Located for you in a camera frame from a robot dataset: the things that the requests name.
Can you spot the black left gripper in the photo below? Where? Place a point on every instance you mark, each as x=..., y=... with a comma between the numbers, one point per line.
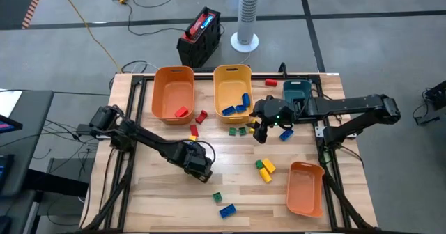
x=195, y=159

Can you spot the red power unit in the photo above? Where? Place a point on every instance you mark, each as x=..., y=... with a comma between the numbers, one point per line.
x=197, y=30

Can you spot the yellow cube block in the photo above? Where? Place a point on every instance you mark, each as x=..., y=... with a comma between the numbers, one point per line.
x=192, y=138

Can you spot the white paper sheet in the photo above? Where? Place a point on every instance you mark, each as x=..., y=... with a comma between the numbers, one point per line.
x=7, y=103

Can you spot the red arch block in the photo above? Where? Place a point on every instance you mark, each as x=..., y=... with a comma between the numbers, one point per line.
x=204, y=114

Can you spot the black and red battery box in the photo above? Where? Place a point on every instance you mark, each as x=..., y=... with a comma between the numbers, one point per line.
x=205, y=49

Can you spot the hazard striped floor mat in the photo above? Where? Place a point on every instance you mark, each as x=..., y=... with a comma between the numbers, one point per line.
x=14, y=0

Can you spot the red toy block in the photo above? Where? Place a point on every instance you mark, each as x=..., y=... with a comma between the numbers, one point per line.
x=271, y=82
x=181, y=112
x=194, y=130

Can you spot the white tower fan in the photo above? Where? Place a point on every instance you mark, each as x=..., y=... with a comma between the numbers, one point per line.
x=248, y=11

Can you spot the blue toy brick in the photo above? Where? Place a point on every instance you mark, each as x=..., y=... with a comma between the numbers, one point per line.
x=246, y=100
x=227, y=211
x=240, y=108
x=228, y=110
x=286, y=134

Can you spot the black desk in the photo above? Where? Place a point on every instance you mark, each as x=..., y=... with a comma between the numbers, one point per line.
x=31, y=122

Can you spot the green square toy brick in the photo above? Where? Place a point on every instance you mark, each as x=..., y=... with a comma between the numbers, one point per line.
x=217, y=196
x=259, y=164
x=242, y=130
x=232, y=131

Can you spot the teal plastic bin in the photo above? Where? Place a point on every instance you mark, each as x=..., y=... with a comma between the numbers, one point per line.
x=296, y=87

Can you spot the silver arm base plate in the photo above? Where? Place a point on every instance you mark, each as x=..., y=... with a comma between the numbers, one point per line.
x=101, y=136
x=318, y=131

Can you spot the yellow plastic bin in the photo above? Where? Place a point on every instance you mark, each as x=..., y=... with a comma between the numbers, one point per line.
x=226, y=91

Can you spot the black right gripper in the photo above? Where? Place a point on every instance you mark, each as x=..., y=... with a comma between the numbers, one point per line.
x=275, y=110

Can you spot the black screen device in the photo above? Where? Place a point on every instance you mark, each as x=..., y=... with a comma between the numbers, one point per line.
x=5, y=171

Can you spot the tablet screen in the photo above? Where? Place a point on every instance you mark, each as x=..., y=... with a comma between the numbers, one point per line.
x=8, y=125

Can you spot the black mount post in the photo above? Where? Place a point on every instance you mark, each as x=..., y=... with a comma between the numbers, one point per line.
x=283, y=70

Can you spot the black power adapter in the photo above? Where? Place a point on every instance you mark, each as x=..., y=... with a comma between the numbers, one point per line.
x=83, y=129

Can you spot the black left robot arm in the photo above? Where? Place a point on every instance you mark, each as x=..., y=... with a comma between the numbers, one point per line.
x=153, y=145

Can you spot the large orange plastic bin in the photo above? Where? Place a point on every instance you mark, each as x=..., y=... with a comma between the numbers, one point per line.
x=167, y=98

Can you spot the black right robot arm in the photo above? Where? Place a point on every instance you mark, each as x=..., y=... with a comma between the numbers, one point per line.
x=348, y=105

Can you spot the small orange plastic bin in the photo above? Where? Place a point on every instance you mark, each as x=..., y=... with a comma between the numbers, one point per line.
x=303, y=192

